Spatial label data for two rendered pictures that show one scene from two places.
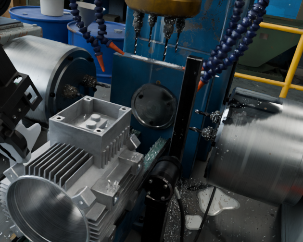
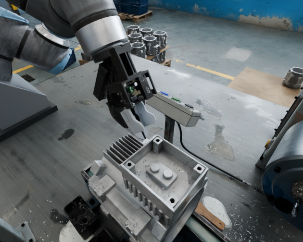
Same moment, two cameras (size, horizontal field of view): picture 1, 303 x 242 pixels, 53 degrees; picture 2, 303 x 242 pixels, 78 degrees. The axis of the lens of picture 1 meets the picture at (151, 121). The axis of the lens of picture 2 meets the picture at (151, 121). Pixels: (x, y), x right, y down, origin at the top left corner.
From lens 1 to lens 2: 0.55 m
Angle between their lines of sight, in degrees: 88
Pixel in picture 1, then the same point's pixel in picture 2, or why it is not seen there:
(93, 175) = (118, 177)
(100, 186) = (106, 181)
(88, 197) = (94, 167)
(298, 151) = not seen: outside the picture
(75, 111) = (185, 161)
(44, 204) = not seen: hidden behind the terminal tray
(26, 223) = not seen: hidden behind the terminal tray
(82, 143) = (134, 161)
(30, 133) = (134, 123)
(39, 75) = (292, 148)
